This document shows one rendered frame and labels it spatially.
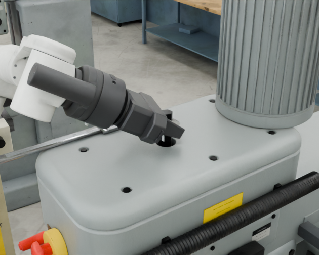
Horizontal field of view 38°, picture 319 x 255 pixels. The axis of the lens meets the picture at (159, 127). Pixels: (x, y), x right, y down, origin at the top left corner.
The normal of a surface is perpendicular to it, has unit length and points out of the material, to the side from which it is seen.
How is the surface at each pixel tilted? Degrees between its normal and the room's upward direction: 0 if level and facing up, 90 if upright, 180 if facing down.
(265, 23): 90
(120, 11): 90
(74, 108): 86
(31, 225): 0
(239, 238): 90
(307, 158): 0
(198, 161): 0
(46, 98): 76
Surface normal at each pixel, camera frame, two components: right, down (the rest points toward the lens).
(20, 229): 0.00, -0.88
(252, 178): 0.57, 0.39
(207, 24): -0.82, 0.27
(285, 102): 0.17, 0.47
